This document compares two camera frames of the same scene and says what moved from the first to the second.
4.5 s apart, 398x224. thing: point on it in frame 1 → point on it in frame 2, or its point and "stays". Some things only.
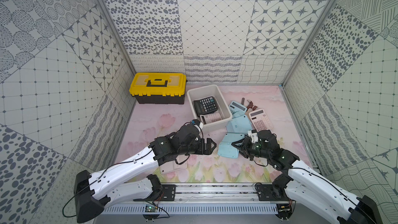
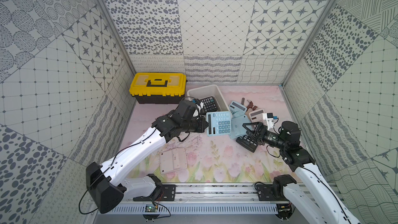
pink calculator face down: [172, 167] stays
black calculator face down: [205, 106] stays
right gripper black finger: [238, 147] → [259, 126]
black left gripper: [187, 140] → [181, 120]
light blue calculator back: [225, 148] → [219, 123]
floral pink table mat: [260, 139] stays
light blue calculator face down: [238, 125] stays
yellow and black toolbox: [159, 88] stays
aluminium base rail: [237, 198] stays
